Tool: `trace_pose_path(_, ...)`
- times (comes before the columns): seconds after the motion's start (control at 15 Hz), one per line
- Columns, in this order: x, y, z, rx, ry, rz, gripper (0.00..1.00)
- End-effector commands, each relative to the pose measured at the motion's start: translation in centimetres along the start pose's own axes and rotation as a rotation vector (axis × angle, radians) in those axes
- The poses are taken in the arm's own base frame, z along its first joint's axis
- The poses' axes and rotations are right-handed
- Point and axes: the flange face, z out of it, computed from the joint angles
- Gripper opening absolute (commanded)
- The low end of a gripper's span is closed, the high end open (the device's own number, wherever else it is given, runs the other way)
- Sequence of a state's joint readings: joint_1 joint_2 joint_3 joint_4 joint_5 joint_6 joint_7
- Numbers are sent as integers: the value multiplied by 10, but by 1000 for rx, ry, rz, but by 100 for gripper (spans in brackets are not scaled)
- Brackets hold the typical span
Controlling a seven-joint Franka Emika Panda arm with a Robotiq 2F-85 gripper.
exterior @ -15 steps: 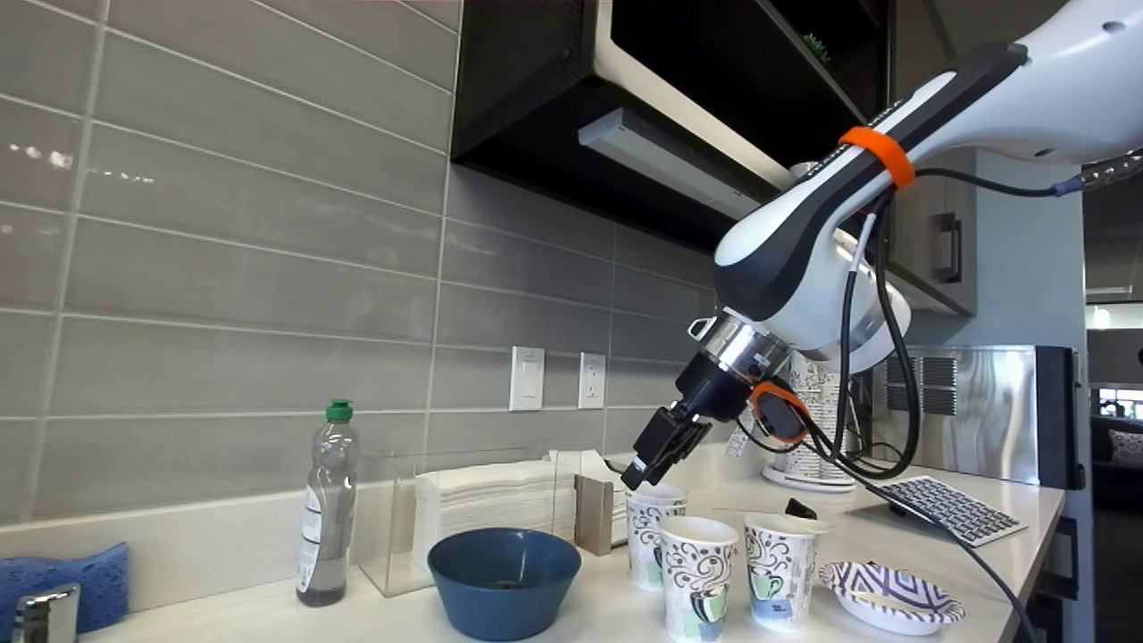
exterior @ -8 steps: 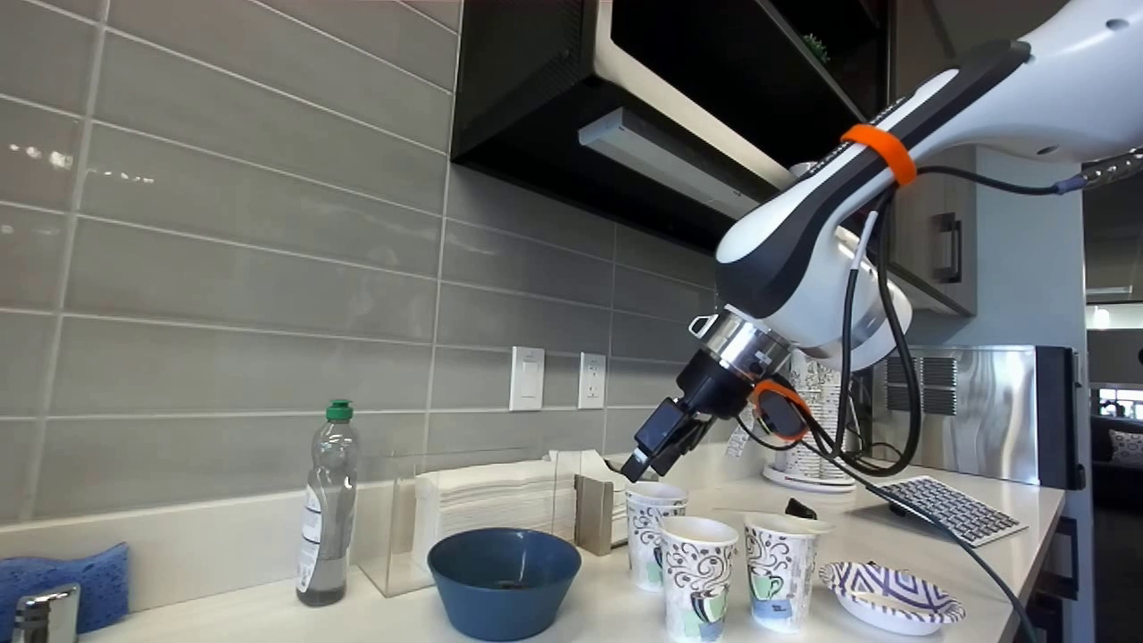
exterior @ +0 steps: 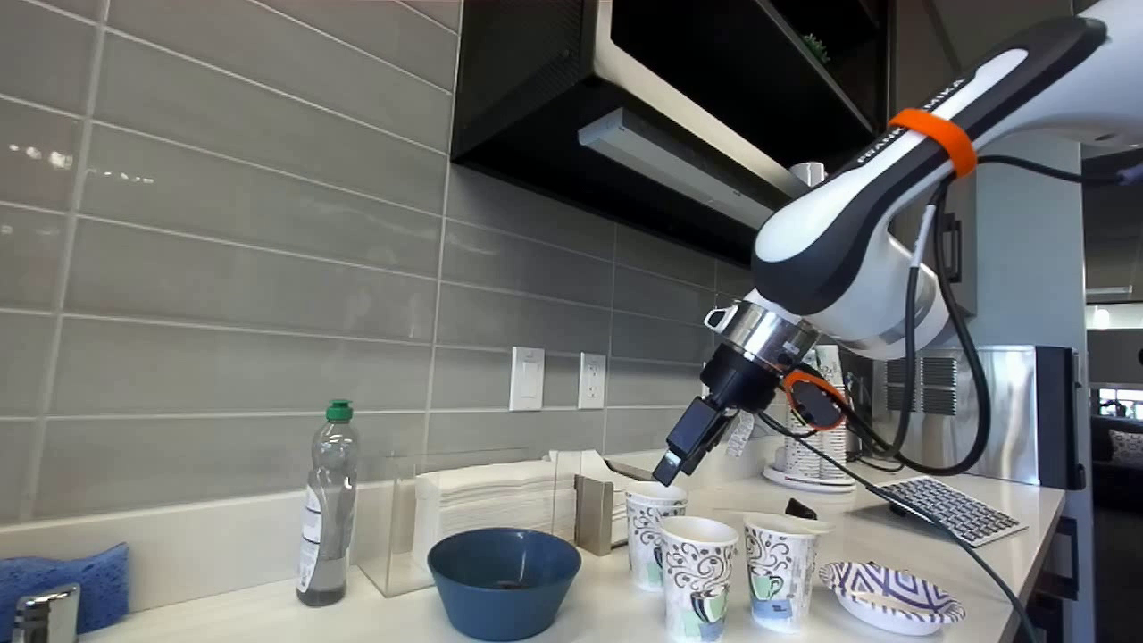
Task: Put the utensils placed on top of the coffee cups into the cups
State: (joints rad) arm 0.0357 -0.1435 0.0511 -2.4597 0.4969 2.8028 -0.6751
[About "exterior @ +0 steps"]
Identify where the chrome faucet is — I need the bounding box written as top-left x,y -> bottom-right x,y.
9,586 -> 80,643

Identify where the patterned paper cup back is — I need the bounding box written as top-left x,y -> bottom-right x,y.
625,482 -> 685,588

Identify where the blue sponge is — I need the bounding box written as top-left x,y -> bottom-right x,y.
0,542 -> 132,643

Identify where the white wall outlet left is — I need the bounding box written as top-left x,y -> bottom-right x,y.
507,345 -> 541,411

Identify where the woven grey trivet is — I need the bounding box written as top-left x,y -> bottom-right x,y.
877,479 -> 1022,546

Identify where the blue bowl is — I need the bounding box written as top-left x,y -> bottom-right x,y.
426,529 -> 580,643

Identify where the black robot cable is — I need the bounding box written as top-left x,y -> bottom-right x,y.
752,154 -> 1143,643

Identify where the patterned paper cup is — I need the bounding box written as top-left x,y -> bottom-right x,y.
660,514 -> 740,643
744,514 -> 823,627
625,482 -> 685,588

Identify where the white wall outlet right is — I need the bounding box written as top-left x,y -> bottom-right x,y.
577,354 -> 605,408

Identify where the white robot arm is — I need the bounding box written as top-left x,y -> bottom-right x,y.
653,0 -> 1143,487

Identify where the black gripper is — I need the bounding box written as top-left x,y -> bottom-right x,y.
648,345 -> 784,487

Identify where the blue patterned paper plate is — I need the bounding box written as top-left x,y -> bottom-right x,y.
822,560 -> 960,636

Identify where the white wall outlet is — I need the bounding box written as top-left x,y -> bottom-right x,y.
507,345 -> 541,411
577,354 -> 605,408

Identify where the black overhead cabinet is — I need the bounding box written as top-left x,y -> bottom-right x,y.
448,0 -> 889,265

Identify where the clear dish soap bottle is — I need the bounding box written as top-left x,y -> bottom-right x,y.
297,401 -> 360,606

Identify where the clear acrylic holder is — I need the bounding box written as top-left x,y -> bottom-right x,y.
354,460 -> 572,596

